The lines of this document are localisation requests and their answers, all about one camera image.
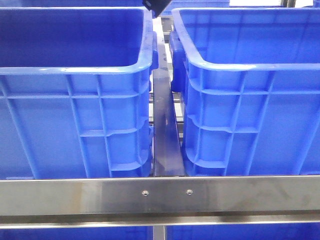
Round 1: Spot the large blue crate right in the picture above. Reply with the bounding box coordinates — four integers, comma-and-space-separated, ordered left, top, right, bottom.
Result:
170, 7, 320, 176

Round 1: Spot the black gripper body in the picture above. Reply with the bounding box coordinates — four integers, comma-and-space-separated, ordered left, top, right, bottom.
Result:
142, 0, 172, 18

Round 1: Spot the blue crate lower right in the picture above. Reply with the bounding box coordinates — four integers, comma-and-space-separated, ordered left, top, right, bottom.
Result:
166, 222, 320, 240

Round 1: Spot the steel front rail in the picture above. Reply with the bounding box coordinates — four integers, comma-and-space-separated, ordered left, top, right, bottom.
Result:
0, 175, 320, 229

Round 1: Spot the large blue crate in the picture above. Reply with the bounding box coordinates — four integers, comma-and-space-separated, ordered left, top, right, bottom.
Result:
170, 7, 320, 176
0, 7, 158, 180

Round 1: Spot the steel centre divider bar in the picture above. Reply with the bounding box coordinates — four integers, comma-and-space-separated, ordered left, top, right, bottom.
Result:
151, 37, 187, 178

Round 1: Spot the left rail screw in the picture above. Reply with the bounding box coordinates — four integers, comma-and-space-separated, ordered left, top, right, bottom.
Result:
141, 190, 149, 196

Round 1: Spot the large blue crate left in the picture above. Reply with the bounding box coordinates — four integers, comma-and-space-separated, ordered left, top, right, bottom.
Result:
0, 7, 158, 180

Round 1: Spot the blue crate back right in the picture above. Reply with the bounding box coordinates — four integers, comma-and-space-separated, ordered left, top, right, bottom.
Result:
160, 0, 230, 16

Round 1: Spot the dark vertical post background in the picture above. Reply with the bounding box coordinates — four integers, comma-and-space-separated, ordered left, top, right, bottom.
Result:
280, 0, 296, 8

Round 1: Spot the right rail screw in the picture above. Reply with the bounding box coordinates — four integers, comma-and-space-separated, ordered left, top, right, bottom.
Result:
186, 189, 193, 196

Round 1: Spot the blue crate lower left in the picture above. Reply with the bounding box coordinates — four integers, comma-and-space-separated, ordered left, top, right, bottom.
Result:
0, 226, 153, 240

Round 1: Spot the rail screw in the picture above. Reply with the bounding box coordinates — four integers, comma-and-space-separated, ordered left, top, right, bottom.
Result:
186, 189, 193, 196
141, 190, 149, 196

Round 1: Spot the blue crate back left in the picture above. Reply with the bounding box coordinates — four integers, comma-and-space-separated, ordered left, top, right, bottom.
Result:
19, 0, 144, 7

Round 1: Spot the steel lower centre post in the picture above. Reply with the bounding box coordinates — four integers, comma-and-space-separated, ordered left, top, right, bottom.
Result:
152, 225, 167, 240

